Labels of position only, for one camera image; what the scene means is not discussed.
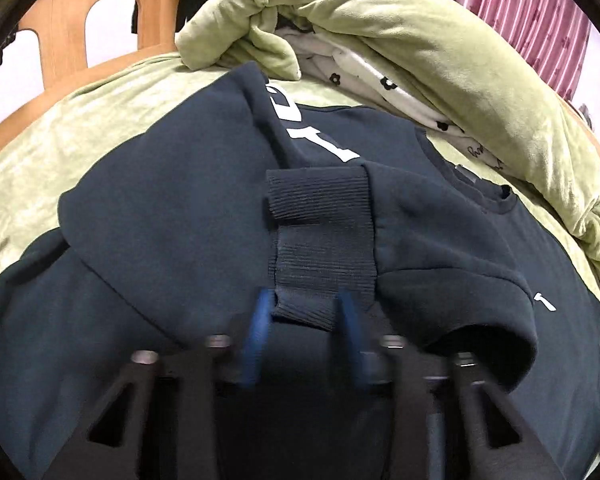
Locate dark navy sweatshirt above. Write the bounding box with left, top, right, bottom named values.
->
left=0, top=64, right=600, bottom=479

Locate white flower print quilt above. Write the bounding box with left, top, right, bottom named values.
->
left=276, top=27, right=506, bottom=171

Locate green bed sheet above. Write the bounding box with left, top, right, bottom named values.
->
left=0, top=53, right=600, bottom=300

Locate green plush blanket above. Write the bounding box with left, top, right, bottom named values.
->
left=175, top=0, right=600, bottom=276

